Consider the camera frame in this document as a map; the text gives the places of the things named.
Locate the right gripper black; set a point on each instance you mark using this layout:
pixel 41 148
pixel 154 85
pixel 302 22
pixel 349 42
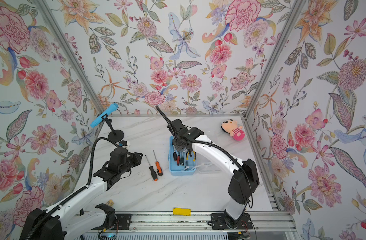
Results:
pixel 176 144

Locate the pink plush doll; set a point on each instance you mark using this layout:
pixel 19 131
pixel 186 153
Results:
pixel 233 129

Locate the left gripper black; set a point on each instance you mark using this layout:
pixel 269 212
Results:
pixel 135 156

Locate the clear tool box lid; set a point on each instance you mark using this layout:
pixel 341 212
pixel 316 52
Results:
pixel 208 168

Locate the blue microphone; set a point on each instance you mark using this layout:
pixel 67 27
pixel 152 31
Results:
pixel 112 108

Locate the yellow black pliers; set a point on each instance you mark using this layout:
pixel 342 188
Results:
pixel 191 156

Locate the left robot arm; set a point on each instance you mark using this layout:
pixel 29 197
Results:
pixel 63 220

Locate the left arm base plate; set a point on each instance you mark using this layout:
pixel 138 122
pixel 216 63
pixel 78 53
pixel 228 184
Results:
pixel 117 222

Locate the black microphone stand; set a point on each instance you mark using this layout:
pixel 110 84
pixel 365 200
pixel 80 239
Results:
pixel 115 135

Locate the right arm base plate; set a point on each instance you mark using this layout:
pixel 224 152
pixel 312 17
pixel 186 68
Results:
pixel 225 222

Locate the yellow tape strip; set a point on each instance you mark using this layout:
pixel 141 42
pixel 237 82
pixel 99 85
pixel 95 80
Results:
pixel 181 212

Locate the aluminium front rail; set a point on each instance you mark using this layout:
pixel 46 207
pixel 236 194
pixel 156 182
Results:
pixel 200 221

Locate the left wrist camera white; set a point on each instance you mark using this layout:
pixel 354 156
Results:
pixel 123 144

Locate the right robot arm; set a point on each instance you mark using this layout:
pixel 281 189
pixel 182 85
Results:
pixel 243 174

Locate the orange handled screwdriver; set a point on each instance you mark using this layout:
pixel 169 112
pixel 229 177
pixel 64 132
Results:
pixel 159 169

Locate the red black handled screwdriver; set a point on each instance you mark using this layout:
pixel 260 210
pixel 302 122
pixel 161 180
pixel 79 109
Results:
pixel 152 171

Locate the blue plastic tool box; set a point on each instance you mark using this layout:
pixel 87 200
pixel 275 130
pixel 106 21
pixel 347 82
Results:
pixel 189 167

